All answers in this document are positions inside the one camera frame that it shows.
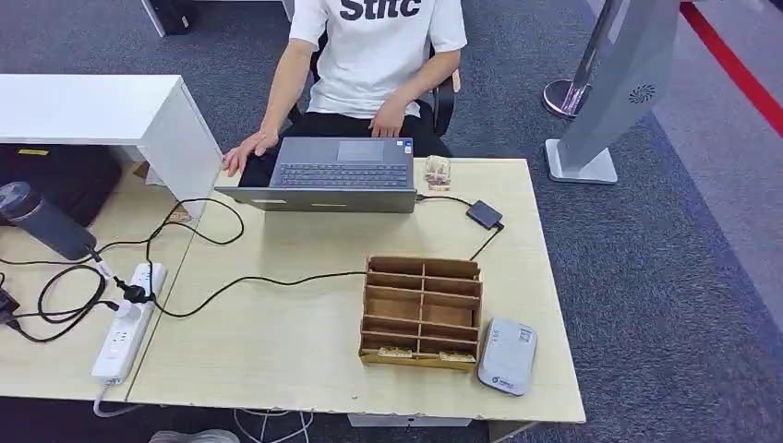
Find person's left hand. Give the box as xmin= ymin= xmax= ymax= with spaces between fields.
xmin=368 ymin=97 xmax=409 ymax=139

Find person's right hand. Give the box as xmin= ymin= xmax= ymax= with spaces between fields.
xmin=221 ymin=129 xmax=280 ymax=178

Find black office chair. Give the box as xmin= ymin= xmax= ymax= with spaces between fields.
xmin=287 ymin=30 xmax=461 ymax=138

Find person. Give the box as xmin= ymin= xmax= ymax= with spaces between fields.
xmin=221 ymin=0 xmax=469 ymax=187

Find grey laptop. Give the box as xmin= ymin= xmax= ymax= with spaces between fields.
xmin=215 ymin=136 xmax=418 ymax=214

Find black usb hub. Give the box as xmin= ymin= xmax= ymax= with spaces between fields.
xmin=465 ymin=199 xmax=505 ymax=233

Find white side desk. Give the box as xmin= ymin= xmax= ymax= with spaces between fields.
xmin=0 ymin=74 xmax=223 ymax=220

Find black bag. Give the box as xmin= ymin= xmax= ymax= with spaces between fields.
xmin=0 ymin=144 xmax=122 ymax=229

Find black power plug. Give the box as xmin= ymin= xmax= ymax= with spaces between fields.
xmin=113 ymin=278 xmax=154 ymax=305

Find wooden card sorting box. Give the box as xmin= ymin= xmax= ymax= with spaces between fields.
xmin=358 ymin=255 xmax=485 ymax=372

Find dark grey water bottle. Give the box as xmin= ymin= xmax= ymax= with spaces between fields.
xmin=0 ymin=181 xmax=99 ymax=262

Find white power strip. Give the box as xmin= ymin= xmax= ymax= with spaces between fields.
xmin=90 ymin=262 xmax=169 ymax=385

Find grey floor sign stand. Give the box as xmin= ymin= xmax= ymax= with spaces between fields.
xmin=544 ymin=0 xmax=681 ymax=186

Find white card reader device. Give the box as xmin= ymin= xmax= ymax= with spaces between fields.
xmin=476 ymin=317 xmax=539 ymax=398

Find black power adapter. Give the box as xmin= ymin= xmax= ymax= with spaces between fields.
xmin=0 ymin=287 xmax=20 ymax=327

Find pale wooden adjoining desk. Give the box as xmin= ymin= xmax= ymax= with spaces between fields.
xmin=0 ymin=162 xmax=200 ymax=403

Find grey shoe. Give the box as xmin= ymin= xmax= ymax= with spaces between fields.
xmin=148 ymin=428 xmax=241 ymax=443

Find looped black cable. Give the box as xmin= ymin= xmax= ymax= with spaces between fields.
xmin=0 ymin=197 xmax=246 ymax=294

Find short black hub cable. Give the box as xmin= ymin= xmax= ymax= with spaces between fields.
xmin=416 ymin=193 xmax=476 ymax=210

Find long black power cable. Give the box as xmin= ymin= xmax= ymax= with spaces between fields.
xmin=146 ymin=222 xmax=506 ymax=319

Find chrome stanchion post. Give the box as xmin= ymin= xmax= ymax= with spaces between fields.
xmin=542 ymin=0 xmax=620 ymax=118

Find coiled black cable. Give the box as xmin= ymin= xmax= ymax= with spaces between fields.
xmin=0 ymin=264 xmax=121 ymax=344

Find white cables under desk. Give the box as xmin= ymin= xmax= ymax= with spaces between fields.
xmin=232 ymin=408 xmax=314 ymax=443

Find white power strip cord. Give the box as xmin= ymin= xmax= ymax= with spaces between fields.
xmin=92 ymin=379 xmax=145 ymax=419

